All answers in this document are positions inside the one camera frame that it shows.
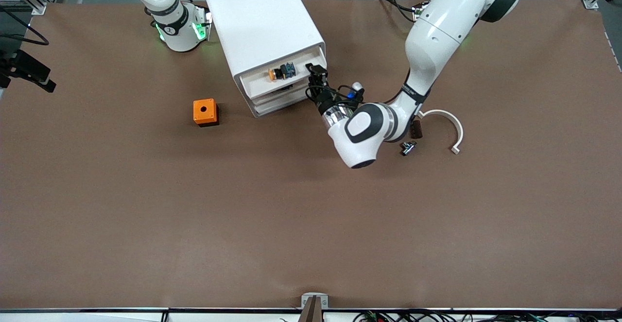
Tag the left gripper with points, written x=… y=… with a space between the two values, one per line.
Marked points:
x=324 y=100

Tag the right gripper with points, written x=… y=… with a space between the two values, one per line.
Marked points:
x=5 y=67

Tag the yellow push button switch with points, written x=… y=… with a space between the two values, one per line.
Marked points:
x=282 y=73

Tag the white drawer holding yellow button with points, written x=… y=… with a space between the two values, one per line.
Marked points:
x=257 y=82

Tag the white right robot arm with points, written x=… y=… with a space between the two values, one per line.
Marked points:
x=177 y=25

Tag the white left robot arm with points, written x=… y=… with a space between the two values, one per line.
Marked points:
x=437 y=30

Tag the white drawer holding green button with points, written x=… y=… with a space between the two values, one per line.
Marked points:
x=282 y=101

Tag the white drawer holding red button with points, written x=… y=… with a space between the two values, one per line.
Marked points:
x=265 y=97

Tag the white drawer cabinet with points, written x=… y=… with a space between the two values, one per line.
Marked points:
x=262 y=21

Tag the brown terminal block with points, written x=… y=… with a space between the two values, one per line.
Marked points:
x=417 y=130

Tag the orange box with hole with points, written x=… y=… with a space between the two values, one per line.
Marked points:
x=204 y=111

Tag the brown table cover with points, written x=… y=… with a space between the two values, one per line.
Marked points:
x=311 y=215

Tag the silver metal key switch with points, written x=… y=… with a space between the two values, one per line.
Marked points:
x=408 y=147

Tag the white curved plastic bracket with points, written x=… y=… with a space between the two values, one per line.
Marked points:
x=454 y=123

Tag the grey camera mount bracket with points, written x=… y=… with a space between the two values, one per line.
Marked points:
x=314 y=305

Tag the white table edge rail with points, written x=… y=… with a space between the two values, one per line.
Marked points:
x=97 y=315

